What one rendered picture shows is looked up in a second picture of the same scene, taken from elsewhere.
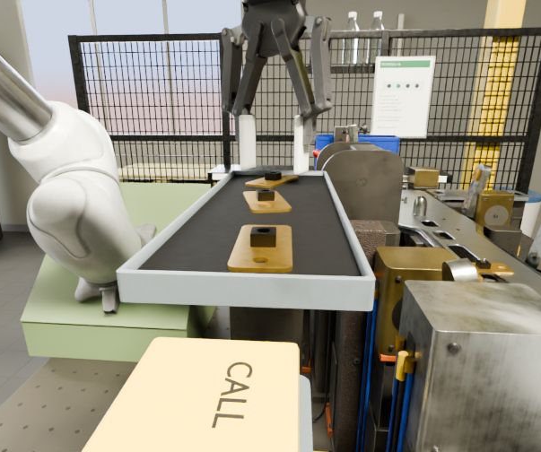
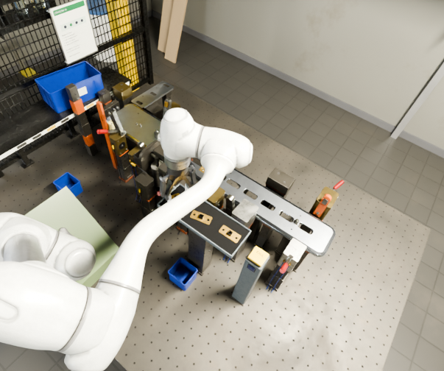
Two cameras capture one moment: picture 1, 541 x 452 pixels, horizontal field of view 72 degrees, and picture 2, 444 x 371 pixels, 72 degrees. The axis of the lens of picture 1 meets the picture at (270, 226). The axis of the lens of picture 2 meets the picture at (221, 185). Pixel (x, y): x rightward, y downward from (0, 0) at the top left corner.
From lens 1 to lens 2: 112 cm
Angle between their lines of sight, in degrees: 62
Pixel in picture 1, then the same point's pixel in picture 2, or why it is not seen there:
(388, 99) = (68, 36)
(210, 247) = (225, 241)
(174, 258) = (227, 247)
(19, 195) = not seen: outside the picture
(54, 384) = not seen: hidden behind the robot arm
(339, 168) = not seen: hidden behind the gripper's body
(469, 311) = (245, 213)
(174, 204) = (59, 210)
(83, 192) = (85, 249)
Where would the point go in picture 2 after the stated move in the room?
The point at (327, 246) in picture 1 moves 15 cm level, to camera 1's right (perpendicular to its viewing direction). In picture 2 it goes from (235, 225) to (252, 199)
